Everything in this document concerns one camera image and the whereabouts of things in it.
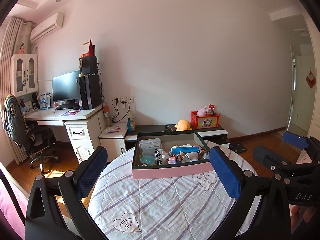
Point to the clear teal round container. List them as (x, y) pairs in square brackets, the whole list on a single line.
[(148, 158)]

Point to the white cylinder device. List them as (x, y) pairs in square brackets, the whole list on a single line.
[(189, 157)]

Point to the clear dental flosser box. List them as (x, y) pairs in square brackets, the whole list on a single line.
[(150, 144)]

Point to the striped white quilt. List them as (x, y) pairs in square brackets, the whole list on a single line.
[(187, 207)]

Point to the black speaker box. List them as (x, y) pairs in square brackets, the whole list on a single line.
[(88, 65)]

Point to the snack bag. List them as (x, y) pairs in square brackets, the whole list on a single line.
[(131, 125)]

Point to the white door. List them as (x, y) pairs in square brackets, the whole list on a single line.
[(303, 90)]

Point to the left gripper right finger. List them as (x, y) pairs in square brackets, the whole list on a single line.
[(244, 189)]

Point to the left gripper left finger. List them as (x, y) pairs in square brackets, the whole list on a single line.
[(77, 186)]

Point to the black computer tower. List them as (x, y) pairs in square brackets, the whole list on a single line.
[(89, 95)]

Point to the black office chair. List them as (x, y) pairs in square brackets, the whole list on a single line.
[(37, 141)]

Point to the red storage crate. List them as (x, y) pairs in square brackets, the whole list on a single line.
[(202, 122)]

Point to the pink brick toy figure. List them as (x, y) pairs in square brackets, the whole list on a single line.
[(172, 160)]

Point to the black computer monitor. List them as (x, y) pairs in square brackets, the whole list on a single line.
[(65, 87)]

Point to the pink black storage box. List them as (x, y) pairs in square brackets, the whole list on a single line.
[(170, 140)]

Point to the beige curtain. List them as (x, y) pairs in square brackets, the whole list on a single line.
[(9, 151)]

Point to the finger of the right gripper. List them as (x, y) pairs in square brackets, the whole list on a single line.
[(274, 162), (304, 143)]

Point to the yellow octopus plush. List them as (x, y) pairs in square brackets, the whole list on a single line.
[(183, 125)]

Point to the black bathroom scale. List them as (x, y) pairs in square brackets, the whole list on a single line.
[(237, 147)]

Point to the black doll figure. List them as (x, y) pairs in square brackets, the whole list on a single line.
[(158, 156)]

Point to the white bedside cabinet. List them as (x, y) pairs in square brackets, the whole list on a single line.
[(113, 139)]

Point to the white desk with drawers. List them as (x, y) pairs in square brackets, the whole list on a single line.
[(83, 127)]

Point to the right hand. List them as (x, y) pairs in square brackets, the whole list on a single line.
[(300, 214)]

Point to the white air conditioner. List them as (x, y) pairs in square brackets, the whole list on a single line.
[(48, 26)]

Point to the pink plush toy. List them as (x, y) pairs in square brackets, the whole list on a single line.
[(202, 112)]

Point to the blue highlighter pen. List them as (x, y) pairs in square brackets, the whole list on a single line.
[(186, 149)]

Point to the white wall cabinet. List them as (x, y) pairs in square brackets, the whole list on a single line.
[(23, 74)]

